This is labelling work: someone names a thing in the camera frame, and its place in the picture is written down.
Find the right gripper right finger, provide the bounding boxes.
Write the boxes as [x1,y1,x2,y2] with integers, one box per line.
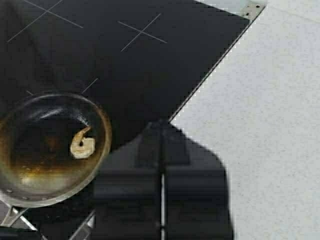
[163,123,234,240]

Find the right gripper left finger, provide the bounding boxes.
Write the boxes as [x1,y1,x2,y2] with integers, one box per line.
[93,121,162,240]

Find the raw shrimp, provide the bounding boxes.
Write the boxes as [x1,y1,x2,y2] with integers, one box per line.
[69,126,96,160]

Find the black frying pan steel rim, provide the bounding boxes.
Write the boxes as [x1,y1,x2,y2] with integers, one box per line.
[0,92,113,227]

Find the stainless steel stove range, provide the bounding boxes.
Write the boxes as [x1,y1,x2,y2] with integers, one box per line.
[0,0,264,240]

